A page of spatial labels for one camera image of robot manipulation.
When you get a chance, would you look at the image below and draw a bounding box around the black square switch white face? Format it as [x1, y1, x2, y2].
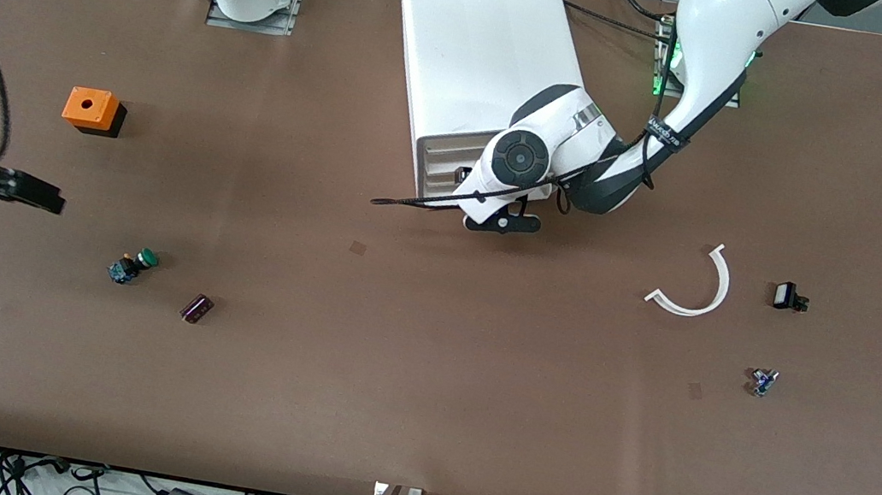
[772, 280, 813, 315]

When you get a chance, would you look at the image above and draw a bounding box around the green push button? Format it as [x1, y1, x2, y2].
[105, 243, 162, 290]

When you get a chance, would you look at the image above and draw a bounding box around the white plastic drawer cabinet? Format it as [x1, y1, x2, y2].
[367, 0, 606, 232]

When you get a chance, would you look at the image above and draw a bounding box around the black braided table cable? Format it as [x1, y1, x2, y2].
[560, 0, 677, 48]

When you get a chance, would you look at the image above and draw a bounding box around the orange and black button box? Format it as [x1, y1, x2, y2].
[60, 85, 129, 140]

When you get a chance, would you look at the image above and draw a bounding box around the white curved pipe clamp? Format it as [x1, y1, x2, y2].
[643, 234, 737, 323]

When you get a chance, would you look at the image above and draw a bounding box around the dark purple cylindrical capacitor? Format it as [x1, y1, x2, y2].
[179, 291, 216, 328]

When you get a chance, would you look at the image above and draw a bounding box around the white plastic drawer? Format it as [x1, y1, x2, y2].
[420, 144, 485, 176]
[420, 161, 470, 191]
[420, 178, 472, 209]
[420, 126, 509, 164]

